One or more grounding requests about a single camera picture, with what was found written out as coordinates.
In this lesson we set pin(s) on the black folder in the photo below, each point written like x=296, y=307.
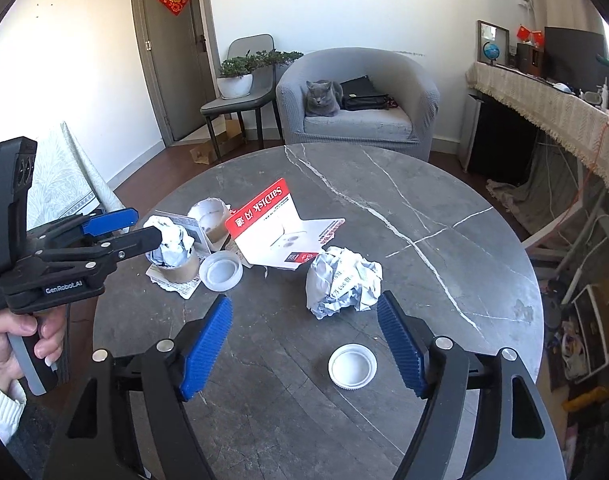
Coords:
x=359, y=85

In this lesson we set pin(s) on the potted plant in white pot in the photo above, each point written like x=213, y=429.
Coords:
x=234, y=85

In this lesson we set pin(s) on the grey door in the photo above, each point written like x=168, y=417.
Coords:
x=179, y=70

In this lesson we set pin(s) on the black bag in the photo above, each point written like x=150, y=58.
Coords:
x=364, y=103

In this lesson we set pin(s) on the white plastic lid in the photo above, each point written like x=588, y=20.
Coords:
x=352, y=367

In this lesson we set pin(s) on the round grey marble table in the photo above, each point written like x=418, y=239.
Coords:
x=384, y=195

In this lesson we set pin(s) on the paper trash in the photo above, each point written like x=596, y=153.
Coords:
x=279, y=240

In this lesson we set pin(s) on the brown tape roll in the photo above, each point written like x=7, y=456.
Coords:
x=182, y=271

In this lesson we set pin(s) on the cream lace cloth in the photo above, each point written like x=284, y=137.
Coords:
x=549, y=110

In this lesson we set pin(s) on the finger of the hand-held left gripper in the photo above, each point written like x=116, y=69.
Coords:
x=134, y=242
x=109, y=221

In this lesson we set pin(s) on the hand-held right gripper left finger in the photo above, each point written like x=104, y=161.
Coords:
x=207, y=355

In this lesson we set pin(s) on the clear plastic lid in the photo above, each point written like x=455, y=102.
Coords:
x=220, y=272

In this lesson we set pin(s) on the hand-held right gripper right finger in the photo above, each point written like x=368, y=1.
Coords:
x=402, y=352

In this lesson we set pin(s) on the small paper ball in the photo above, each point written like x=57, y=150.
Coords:
x=173, y=239

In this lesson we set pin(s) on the grey cloth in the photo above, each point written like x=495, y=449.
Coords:
x=539, y=185

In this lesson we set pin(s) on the blue globe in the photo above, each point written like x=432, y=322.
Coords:
x=490, y=51

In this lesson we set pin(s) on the cardboard box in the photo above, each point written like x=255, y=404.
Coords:
x=219, y=142

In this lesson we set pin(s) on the grey armchair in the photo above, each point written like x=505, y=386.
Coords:
x=364, y=127

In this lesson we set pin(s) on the printed paper sheet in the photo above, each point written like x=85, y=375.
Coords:
x=182, y=290

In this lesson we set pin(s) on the large paper ball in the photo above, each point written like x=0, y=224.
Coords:
x=344, y=280

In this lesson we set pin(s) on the white storage rack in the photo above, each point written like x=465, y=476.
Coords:
x=597, y=330

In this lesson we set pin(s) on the grey chair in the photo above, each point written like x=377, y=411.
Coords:
x=239, y=104

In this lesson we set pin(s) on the picture frame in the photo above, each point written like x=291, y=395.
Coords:
x=502, y=35

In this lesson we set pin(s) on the white tablecloth table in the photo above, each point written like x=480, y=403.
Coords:
x=64, y=180

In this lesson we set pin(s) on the small printed card packaging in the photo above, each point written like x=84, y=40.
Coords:
x=197, y=234

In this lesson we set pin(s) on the small red flags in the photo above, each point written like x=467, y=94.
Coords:
x=529, y=35

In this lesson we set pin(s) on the grey cat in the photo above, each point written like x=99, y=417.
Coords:
x=322, y=97

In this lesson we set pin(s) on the black monitor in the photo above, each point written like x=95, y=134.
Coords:
x=572, y=57

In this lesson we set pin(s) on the black cabinet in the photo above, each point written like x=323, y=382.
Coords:
x=499, y=140

